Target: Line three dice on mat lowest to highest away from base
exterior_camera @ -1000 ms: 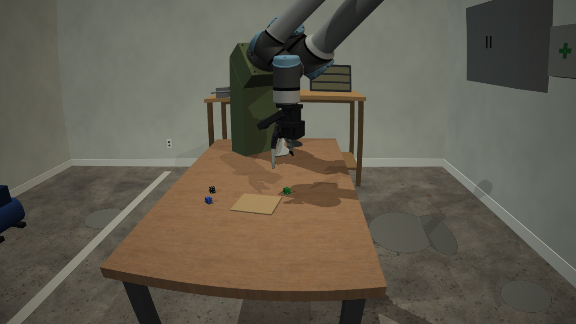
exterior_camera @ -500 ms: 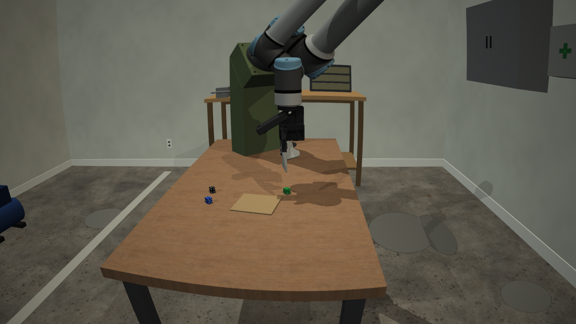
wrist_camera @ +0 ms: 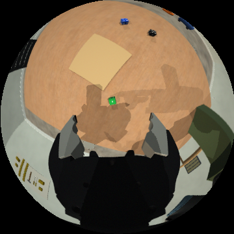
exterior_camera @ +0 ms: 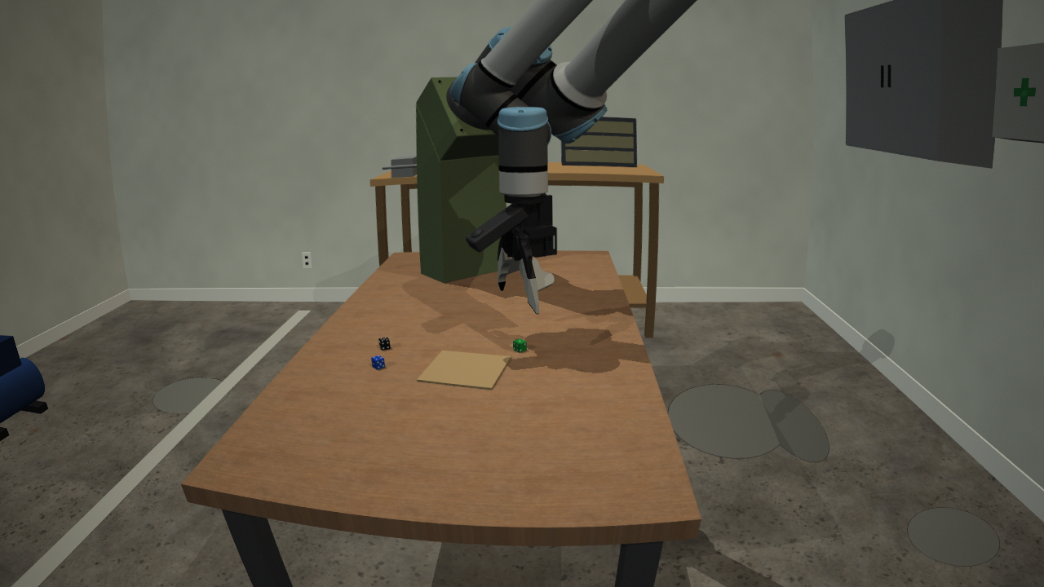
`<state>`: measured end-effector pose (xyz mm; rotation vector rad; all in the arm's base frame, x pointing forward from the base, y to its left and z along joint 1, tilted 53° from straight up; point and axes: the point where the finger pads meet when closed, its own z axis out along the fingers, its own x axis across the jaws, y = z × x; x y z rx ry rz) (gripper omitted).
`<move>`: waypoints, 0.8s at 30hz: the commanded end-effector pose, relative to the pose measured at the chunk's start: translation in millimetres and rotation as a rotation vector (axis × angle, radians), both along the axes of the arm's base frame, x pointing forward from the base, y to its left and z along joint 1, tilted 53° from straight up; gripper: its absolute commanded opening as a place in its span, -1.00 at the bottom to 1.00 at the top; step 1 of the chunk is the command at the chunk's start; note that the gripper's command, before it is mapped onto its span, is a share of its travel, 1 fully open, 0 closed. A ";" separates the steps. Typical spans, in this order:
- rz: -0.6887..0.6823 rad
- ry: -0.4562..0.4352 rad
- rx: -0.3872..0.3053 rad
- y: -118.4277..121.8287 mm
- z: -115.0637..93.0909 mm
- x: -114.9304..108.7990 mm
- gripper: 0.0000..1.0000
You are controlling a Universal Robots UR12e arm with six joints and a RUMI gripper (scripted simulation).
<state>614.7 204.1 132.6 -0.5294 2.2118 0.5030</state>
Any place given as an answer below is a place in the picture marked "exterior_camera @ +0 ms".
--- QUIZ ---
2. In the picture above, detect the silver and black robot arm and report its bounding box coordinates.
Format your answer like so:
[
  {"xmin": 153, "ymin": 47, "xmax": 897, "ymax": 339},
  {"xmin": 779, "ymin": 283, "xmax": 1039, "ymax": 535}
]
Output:
[{"xmin": 446, "ymin": 0, "xmax": 697, "ymax": 252}]

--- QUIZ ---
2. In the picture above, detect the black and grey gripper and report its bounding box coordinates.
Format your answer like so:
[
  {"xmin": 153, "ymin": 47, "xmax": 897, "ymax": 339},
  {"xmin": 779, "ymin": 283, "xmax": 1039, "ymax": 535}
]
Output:
[{"xmin": 498, "ymin": 194, "xmax": 557, "ymax": 314}]

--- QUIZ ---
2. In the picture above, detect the tan square mat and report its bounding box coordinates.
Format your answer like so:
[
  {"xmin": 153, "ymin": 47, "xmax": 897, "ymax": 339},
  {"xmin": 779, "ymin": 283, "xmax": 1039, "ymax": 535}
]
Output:
[{"xmin": 417, "ymin": 351, "xmax": 511, "ymax": 390}]

